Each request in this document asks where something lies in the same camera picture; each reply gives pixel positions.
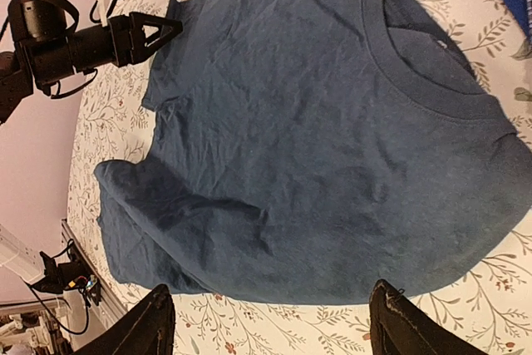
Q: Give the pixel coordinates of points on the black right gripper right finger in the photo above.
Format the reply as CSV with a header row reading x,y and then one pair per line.
x,y
397,326

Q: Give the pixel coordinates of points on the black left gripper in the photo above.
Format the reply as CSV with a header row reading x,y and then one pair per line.
x,y
122,42

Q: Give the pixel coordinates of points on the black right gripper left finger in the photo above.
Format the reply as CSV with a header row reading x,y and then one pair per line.
x,y
148,328

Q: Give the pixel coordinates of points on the grey blue garment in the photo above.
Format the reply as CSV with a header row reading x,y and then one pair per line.
x,y
304,149

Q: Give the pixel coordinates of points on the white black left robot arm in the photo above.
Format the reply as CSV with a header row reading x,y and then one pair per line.
x,y
49,47

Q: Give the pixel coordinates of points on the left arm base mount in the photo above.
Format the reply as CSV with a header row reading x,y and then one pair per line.
x,y
68,271

